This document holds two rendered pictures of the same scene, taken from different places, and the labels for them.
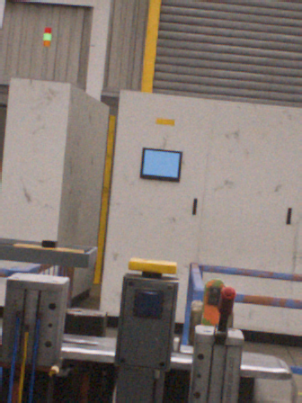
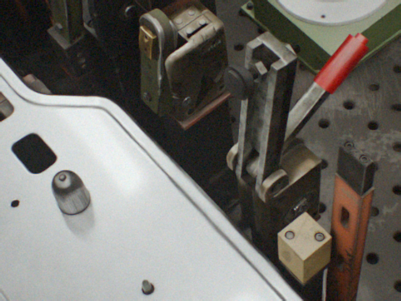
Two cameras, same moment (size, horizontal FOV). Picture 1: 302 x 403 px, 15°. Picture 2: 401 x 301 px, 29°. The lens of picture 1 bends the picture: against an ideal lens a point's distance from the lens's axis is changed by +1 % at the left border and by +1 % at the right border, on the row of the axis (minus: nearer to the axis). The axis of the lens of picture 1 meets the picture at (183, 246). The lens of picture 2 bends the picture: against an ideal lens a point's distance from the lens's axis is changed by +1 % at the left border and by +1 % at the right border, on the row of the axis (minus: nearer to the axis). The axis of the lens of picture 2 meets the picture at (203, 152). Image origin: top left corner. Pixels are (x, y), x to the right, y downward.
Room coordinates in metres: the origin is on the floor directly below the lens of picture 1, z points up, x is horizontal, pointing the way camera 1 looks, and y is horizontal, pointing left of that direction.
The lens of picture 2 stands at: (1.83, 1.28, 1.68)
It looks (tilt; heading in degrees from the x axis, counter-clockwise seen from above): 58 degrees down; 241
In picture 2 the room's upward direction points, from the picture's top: 11 degrees counter-clockwise
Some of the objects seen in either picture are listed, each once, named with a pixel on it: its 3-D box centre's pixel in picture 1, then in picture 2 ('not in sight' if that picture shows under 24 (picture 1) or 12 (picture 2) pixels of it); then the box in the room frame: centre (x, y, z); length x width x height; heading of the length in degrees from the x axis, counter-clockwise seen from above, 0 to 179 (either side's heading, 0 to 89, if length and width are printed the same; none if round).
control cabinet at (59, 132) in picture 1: (56, 176); not in sight; (10.75, 1.26, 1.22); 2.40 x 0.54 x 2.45; 176
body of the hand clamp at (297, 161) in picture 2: not in sight; (281, 238); (1.59, 0.99, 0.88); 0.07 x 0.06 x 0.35; 0
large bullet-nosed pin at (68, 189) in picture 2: not in sight; (70, 192); (1.75, 0.87, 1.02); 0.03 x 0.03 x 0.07
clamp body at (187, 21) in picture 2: not in sight; (202, 125); (1.56, 0.82, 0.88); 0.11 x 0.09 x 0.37; 0
